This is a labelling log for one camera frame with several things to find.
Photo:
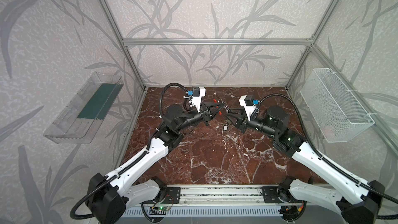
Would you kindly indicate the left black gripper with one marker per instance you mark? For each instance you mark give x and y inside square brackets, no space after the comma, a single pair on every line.
[206,117]

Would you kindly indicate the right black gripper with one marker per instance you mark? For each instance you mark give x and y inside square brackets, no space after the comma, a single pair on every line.
[241,123]

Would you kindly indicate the metal keyring plate red handle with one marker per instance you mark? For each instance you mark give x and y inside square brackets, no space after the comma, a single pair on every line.
[218,107]

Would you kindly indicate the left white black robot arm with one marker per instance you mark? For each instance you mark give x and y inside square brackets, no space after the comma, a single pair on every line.
[111,194]

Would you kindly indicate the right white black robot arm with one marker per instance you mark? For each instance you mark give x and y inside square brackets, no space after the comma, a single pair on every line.
[346,197]

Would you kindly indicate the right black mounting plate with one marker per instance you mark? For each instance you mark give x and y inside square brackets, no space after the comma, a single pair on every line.
[270,194]

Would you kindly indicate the black mounting plate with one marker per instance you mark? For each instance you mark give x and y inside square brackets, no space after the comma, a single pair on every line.
[168,195]
[270,194]

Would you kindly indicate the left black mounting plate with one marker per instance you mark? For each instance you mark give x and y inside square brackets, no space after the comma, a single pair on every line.
[168,195]

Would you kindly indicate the right wiring bundle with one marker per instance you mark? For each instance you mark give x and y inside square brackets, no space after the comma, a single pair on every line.
[292,210]

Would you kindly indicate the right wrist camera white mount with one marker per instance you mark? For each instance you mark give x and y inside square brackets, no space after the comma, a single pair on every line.
[251,106]

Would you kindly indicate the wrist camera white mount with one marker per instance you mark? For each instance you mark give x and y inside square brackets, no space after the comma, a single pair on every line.
[251,106]
[195,98]

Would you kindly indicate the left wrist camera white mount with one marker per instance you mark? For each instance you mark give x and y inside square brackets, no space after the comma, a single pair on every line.
[195,98]

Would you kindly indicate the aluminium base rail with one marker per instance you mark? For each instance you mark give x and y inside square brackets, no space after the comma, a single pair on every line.
[241,195]

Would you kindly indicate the white wire mesh basket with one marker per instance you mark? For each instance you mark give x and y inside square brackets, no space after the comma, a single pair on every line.
[338,113]

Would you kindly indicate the left circuit board with wires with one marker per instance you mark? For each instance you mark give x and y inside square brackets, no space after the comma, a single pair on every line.
[159,210]

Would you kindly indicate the clear plastic wall bin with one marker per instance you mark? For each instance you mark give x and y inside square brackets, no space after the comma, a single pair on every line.
[83,116]

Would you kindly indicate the aluminium frame profiles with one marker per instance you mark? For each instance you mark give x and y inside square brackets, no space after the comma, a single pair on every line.
[342,43]

